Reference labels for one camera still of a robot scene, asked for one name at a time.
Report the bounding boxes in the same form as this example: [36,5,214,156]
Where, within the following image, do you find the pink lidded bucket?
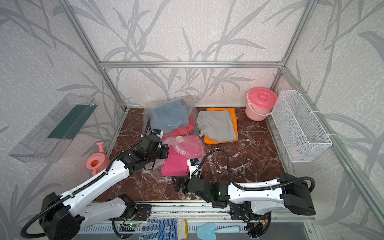
[246,87,278,122]

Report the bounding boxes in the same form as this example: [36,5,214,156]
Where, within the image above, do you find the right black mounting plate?
[230,201,272,223]

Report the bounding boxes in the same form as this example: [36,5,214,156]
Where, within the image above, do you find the black mounting plate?
[129,204,152,221]
[230,201,272,223]

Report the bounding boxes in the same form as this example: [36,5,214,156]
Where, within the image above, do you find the orange trousers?
[203,107,239,145]

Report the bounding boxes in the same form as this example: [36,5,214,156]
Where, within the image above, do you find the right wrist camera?
[187,158,200,177]

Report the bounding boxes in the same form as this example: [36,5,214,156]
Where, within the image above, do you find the grey white garment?
[196,109,238,144]

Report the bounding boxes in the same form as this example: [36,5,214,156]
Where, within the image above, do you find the red garment in bag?
[163,114,195,139]

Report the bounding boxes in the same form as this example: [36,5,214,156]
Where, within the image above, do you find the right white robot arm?
[172,173,316,222]

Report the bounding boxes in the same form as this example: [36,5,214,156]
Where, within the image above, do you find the pink watering can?
[86,142,110,176]

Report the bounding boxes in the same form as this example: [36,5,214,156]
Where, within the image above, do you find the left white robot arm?
[20,129,169,240]

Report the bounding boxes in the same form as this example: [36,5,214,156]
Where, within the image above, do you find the clear plastic vacuum bag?
[142,95,204,184]

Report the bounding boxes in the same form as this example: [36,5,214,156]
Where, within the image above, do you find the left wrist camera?
[152,129,164,139]

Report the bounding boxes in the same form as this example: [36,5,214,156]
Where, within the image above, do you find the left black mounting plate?
[129,204,152,221]

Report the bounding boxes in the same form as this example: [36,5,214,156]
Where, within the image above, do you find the pink garment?
[161,135,204,177]

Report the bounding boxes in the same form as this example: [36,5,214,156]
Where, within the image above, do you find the blue towel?
[151,99,190,134]

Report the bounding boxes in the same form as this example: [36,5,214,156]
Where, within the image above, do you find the light blue toy shovel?
[197,223,241,240]

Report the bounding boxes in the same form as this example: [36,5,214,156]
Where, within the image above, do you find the clear plastic wall shelf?
[9,94,98,163]

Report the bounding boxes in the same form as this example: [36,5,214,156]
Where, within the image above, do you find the blue dotted work glove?
[139,218,188,240]

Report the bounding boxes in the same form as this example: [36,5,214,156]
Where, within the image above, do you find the white wire mesh basket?
[272,90,333,163]

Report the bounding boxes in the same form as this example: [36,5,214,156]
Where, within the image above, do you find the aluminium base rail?
[59,199,316,226]

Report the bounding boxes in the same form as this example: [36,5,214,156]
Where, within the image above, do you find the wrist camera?
[187,158,200,177]
[152,129,164,139]

